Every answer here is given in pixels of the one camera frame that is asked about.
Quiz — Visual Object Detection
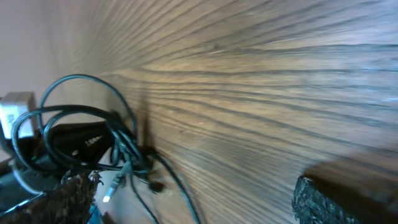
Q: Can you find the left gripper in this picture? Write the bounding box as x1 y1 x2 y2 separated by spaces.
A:
1 121 114 213

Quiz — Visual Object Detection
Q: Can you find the black usb cable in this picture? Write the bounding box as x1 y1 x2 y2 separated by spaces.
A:
11 73 201 224

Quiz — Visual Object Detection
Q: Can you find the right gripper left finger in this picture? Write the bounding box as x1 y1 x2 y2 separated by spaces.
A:
1 172 101 224

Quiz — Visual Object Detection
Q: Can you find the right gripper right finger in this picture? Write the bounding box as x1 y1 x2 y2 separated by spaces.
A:
291 175 398 224

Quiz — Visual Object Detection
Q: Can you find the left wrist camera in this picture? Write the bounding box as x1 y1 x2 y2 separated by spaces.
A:
1 91 37 139

